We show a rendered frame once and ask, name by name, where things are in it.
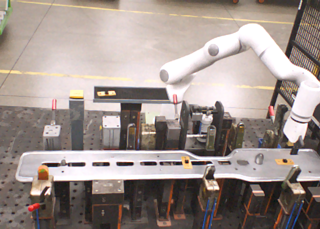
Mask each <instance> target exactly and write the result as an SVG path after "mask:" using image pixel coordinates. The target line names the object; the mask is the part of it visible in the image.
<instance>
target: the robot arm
mask: <svg viewBox="0 0 320 229"><path fill-rule="evenodd" d="M249 48H252V49H253V50H254V51H255V53H256V54H257V55H258V57H259V58H260V60H261V61H262V62H263V63H264V65H265V66H266V67H267V68H268V69H269V70H270V72H271V73H272V75H273V76H274V77H275V78H276V79H278V80H283V81H290V82H292V83H294V84H296V85H297V86H299V90H298V93H297V96H296V98H295V101H294V105H293V108H292V111H291V112H290V115H289V118H288V119H287V122H286V123H285V127H284V133H283V134H284V135H283V138H282V141H281V142H288V140H290V141H291V142H292V143H293V147H292V149H291V152H290V155H297V152H298V150H299V149H301V148H302V147H303V146H304V142H303V139H304V136H305V133H306V129H307V123H308V122H309V121H310V120H311V118H312V115H313V112H314V109H315V107H316V106H317V104H319V103H320V82H319V81H318V80H317V79H316V78H315V77H314V76H313V75H312V74H311V73H310V72H309V71H307V70H305V69H303V68H301V67H298V66H295V65H293V64H292V63H291V62H290V60H289V59H288V58H287V57H286V56H285V55H284V53H283V52H282V51H281V49H280V48H279V46H278V45H277V44H276V43H275V41H274V40H273V39H272V38H271V37H270V36H269V35H268V33H267V32H266V30H265V29H264V28H263V27H262V26H260V25H258V24H248V25H244V26H242V27H241V28H240V30H239V31H238V32H236V33H233V34H230V35H225V36H222V37H218V38H215V39H213V40H211V41H208V42H207V43H206V44H205V46H204V47H203V48H202V49H200V50H198V51H196V52H194V53H192V54H190V55H188V56H185V57H183V58H179V59H176V60H174V61H172V62H169V63H167V64H165V65H164V66H163V67H162V68H161V70H160V71H159V77H160V78H161V80H162V81H163V82H164V83H165V84H168V85H167V86H166V88H167V90H168V93H169V96H170V100H171V103H170V104H162V106H161V111H160V112H159V115H158V116H165V117H166V120H175V118H174V115H175V108H174V104H173V94H176V95H177V114H178V115H179V114H180V112H181V106H182V102H183V98H184V93H185V91H186V90H187V89H188V87H189V86H190V85H191V83H192V82H193V80H194V78H195V75H196V72H198V71H200V70H203V69H205V68H207V67H209V66H211V65H213V64H214V63H215V62H216V61H218V60H220V59H223V58H226V57H229V56H233V55H237V54H240V53H242V52H244V51H246V50H248V49H249ZM297 140H298V141H297ZM295 143H298V146H295Z"/></svg>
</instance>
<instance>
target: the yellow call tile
mask: <svg viewBox="0 0 320 229"><path fill-rule="evenodd" d="M70 98H83V90H71V91H70Z"/></svg>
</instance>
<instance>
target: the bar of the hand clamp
mask: <svg viewBox="0 0 320 229"><path fill-rule="evenodd" d="M287 111H288V108H287V105H286V104H278V105H277V110H276V115H275V121H274V124H273V129H272V130H273V133H274V135H273V139H274V138H275V133H276V129H277V130H278V135H277V138H280V134H281V131H282V126H283V122H284V116H285V113H286V112H287Z"/></svg>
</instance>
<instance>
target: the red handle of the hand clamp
mask: <svg viewBox="0 0 320 229"><path fill-rule="evenodd" d="M268 111H269V116H271V122H272V127H273V124H274V121H275V114H274V111H273V107H272V106H269V107H268ZM277 135H278V131H277V129H276V133H275V136H277Z"/></svg>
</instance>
